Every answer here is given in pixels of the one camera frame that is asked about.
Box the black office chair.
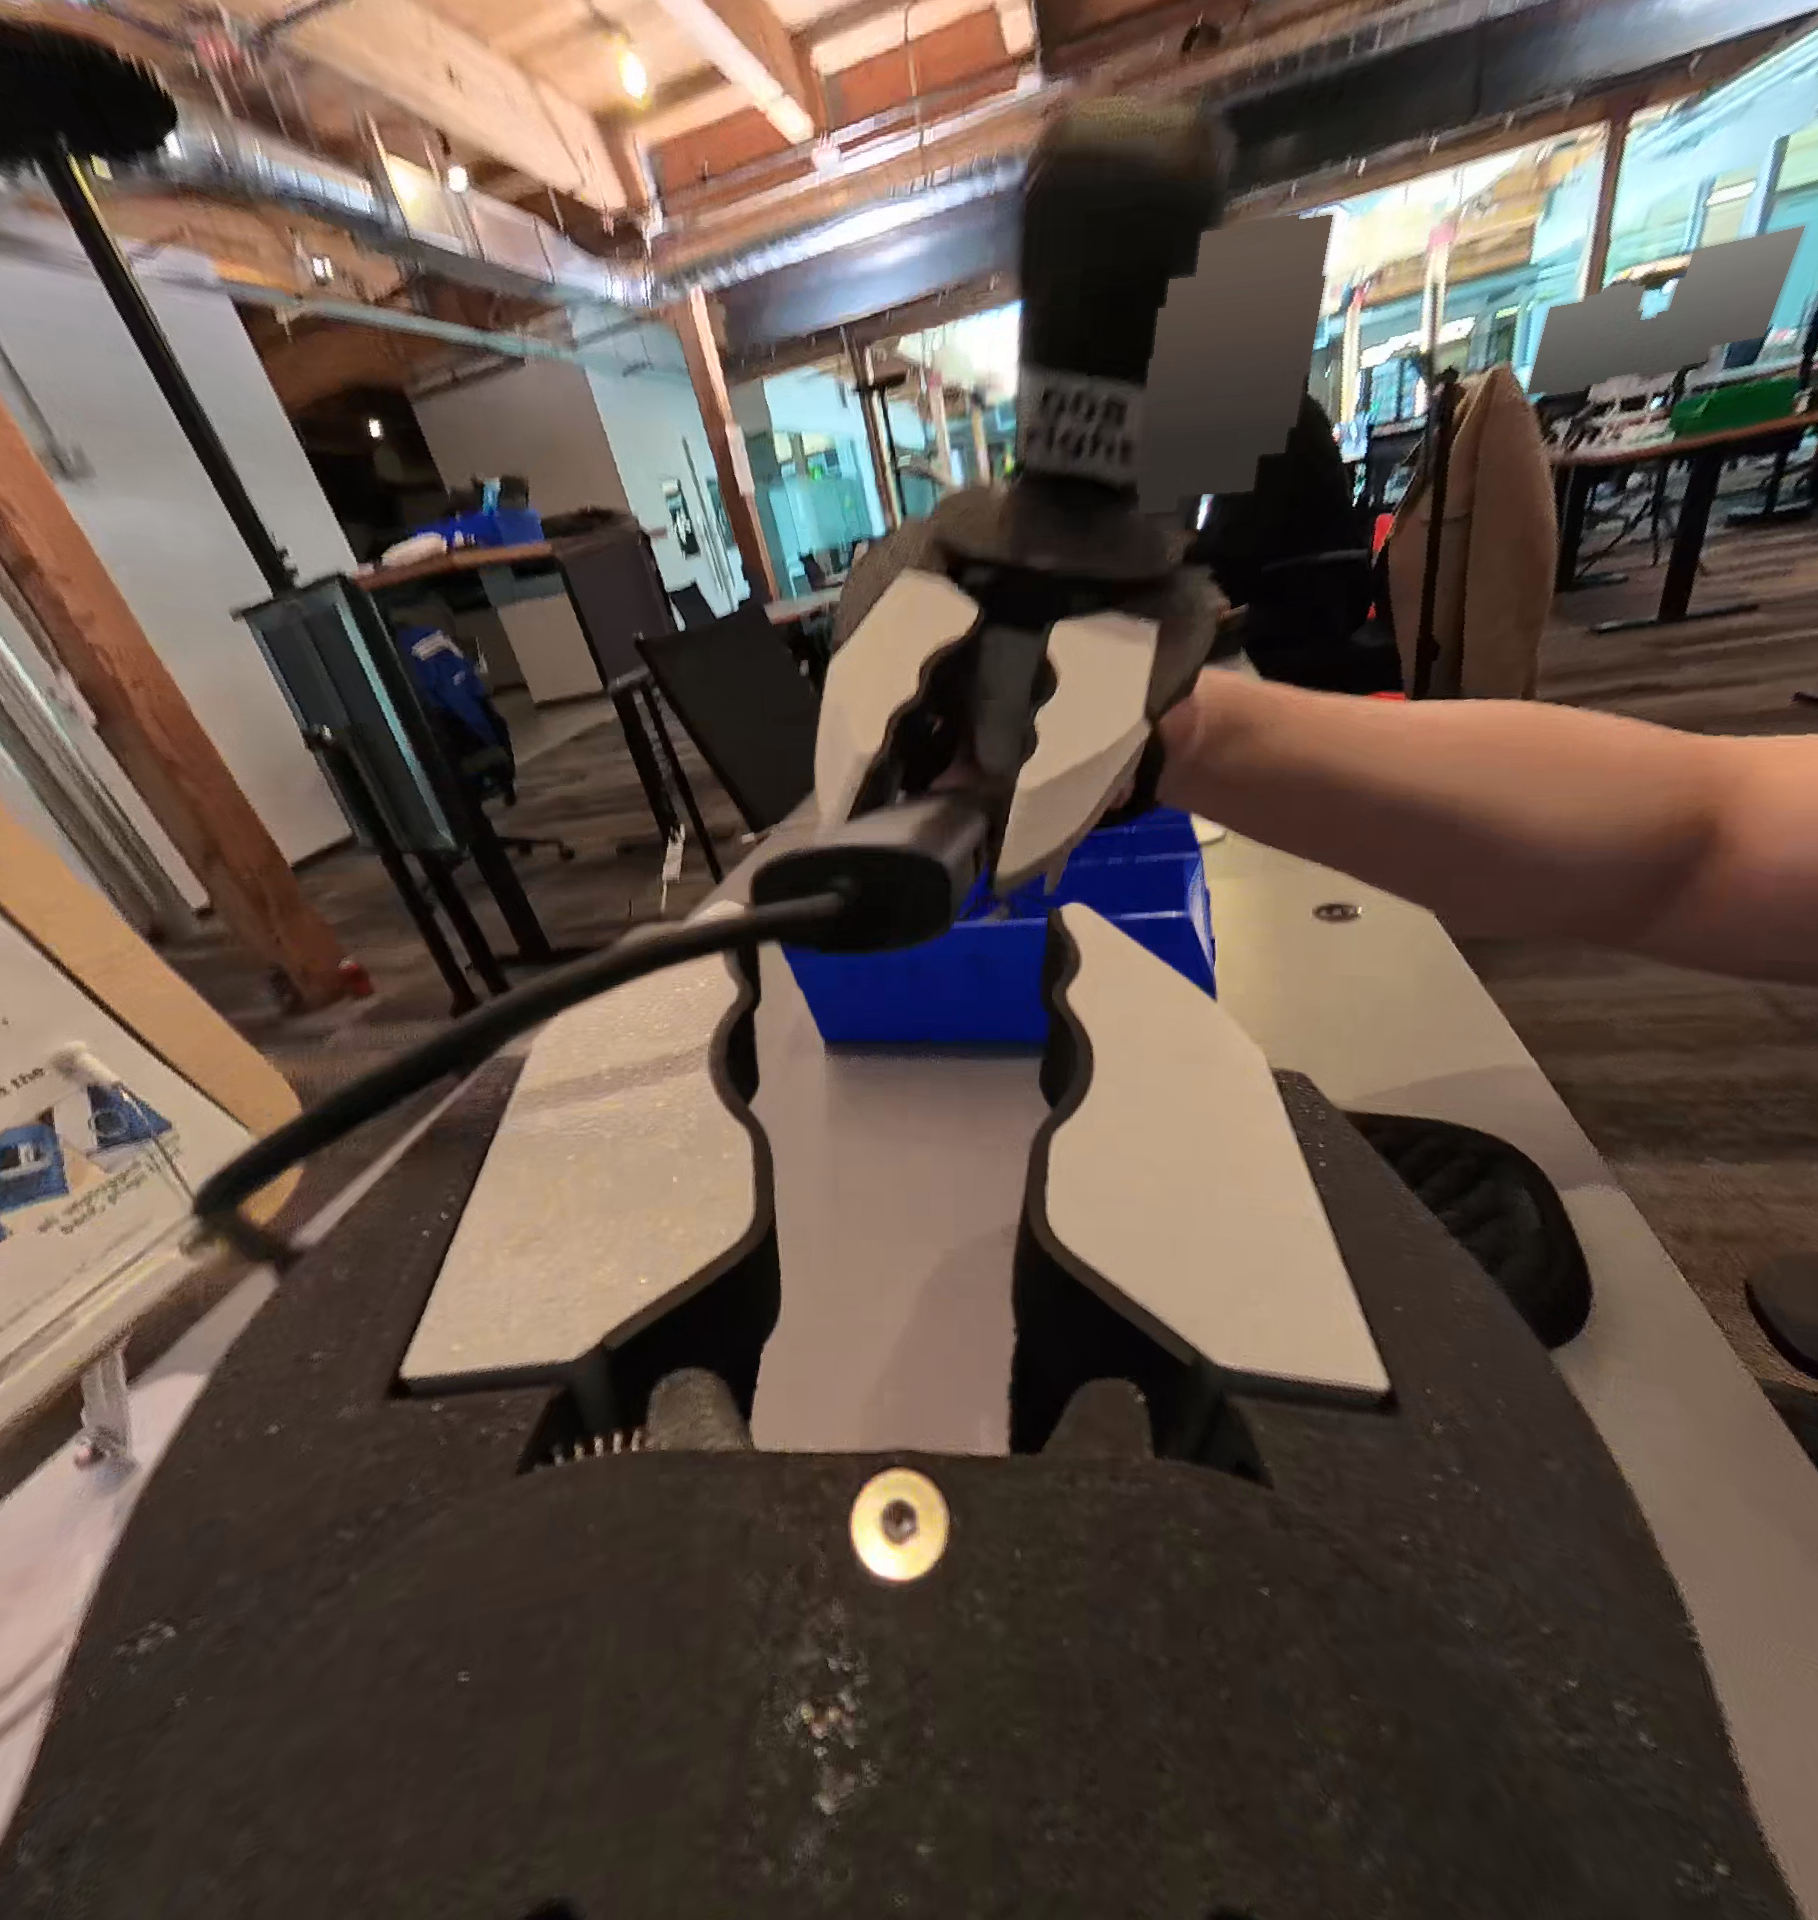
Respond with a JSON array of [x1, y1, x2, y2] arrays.
[[636, 601, 824, 838]]

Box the wooden pillar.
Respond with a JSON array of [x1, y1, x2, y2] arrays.
[[671, 287, 780, 606], [0, 317, 351, 1009]]

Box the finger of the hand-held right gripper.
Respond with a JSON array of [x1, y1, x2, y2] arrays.
[[813, 569, 990, 830], [990, 611, 1166, 897]]

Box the green plastic bin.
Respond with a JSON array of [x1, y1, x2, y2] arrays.
[[1667, 374, 1805, 439]]

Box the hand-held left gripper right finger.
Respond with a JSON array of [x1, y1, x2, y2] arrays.
[[1015, 899, 1394, 1419]]

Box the wooden book stand white base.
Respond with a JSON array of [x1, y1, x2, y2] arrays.
[[0, 771, 306, 1475]]

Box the blue white jacket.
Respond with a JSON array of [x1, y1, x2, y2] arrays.
[[394, 625, 522, 807]]

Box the grey usb hub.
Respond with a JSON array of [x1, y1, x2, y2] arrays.
[[192, 797, 995, 1272]]

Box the blue plastic bin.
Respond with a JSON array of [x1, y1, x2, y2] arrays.
[[780, 805, 1221, 1049]]

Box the tan wooden board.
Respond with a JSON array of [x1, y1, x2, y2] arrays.
[[1374, 366, 1560, 703]]

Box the black floor lamp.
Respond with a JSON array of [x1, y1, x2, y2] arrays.
[[0, 21, 306, 593]]

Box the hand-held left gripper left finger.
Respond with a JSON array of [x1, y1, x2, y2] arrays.
[[397, 906, 785, 1404]]

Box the wooden top desk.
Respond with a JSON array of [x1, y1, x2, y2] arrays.
[[1550, 402, 1818, 635]]

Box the black computer monitor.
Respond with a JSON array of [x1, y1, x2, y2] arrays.
[[545, 514, 690, 696]]

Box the person's right forearm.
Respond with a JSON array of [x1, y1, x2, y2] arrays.
[[1156, 665, 1818, 995]]

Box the black framed panel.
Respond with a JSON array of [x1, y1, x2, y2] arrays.
[[234, 574, 472, 859]]

